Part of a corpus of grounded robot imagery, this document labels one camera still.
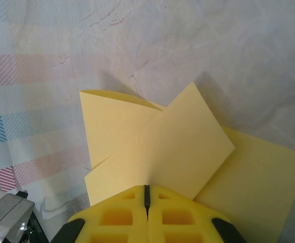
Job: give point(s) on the yellow square paper sheet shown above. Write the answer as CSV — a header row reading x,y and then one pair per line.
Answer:
x,y
182,141

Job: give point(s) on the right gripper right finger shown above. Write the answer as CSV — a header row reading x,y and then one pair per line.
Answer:
x,y
180,222

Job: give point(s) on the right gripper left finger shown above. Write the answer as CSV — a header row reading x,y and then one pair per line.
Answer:
x,y
117,222

